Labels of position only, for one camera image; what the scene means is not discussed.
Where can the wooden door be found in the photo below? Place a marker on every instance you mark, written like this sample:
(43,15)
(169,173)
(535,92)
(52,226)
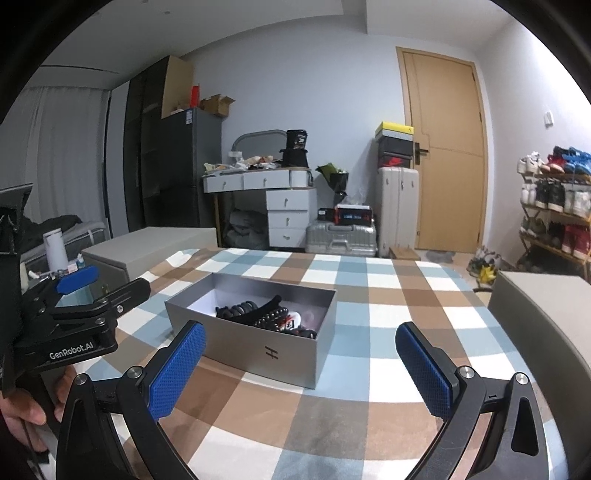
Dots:
(443,115)

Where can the red bag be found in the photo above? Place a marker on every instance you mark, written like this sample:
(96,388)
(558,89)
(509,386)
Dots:
(195,97)

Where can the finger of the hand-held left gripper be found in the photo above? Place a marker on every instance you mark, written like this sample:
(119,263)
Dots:
(76,279)
(124,297)

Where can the white wall switch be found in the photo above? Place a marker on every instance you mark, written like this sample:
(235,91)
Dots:
(548,118)

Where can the silver cardboard box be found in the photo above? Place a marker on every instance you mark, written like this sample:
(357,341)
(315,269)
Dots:
(277,364)

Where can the yellow green sneakers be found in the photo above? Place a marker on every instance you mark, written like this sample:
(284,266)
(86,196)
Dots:
(485,274)

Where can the dark wrapped flower bouquet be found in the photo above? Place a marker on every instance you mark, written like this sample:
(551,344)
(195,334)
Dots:
(337,177)

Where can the black hat box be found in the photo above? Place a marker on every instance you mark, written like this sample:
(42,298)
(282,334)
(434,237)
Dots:
(295,159)

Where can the black and red shoe box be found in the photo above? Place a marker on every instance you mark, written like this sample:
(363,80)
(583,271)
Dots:
(394,162)

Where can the black box with red trim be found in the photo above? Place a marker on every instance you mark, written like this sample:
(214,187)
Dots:
(353,215)

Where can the printed round pin badge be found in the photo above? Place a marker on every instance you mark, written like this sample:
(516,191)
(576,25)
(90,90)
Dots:
(292,322)

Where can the grey curtain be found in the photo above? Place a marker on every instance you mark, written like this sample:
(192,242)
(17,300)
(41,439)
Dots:
(69,152)

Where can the white suitcase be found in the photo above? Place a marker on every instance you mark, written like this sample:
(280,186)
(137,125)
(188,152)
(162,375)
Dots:
(399,212)

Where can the wooden shoe rack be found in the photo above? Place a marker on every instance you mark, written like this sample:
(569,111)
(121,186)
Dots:
(554,244)

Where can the grey cloth pile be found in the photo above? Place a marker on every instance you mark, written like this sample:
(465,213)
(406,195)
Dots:
(247,228)

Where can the open cardboard box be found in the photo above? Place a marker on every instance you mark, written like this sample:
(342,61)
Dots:
(217,106)

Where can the grey framed mirror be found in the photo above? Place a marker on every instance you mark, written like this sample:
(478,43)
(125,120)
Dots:
(258,143)

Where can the black cylinder box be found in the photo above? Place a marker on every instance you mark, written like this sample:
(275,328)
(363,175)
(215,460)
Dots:
(297,139)

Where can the small black box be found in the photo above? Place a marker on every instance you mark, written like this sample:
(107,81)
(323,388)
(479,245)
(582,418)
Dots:
(326,214)

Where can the clutter pile on desk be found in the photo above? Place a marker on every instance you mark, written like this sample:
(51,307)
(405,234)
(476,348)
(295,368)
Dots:
(240,165)

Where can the white bottle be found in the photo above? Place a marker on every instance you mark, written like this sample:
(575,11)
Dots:
(55,251)

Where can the small wooden stool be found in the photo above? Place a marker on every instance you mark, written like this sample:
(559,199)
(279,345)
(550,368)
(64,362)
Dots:
(404,253)

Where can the shoe rack with shoes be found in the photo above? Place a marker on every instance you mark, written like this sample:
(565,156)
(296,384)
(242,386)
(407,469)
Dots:
(554,194)

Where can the flat cardboard sheet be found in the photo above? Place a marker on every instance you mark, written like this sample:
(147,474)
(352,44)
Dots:
(178,85)

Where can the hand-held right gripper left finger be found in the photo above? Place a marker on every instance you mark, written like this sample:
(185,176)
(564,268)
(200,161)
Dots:
(178,369)

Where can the dark wardrobe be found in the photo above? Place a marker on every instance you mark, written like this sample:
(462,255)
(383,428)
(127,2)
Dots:
(143,152)

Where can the white dressing desk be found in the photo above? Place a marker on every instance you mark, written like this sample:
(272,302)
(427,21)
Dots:
(288,212)

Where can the person's left hand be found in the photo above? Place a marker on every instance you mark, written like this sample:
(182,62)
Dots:
(18,410)

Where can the silver suitcase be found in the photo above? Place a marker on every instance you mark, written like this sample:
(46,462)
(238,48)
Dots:
(341,237)

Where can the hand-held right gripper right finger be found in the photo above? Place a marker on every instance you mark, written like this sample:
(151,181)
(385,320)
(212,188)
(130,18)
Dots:
(425,369)

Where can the grey floor mat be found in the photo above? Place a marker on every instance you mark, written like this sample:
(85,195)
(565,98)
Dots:
(441,256)

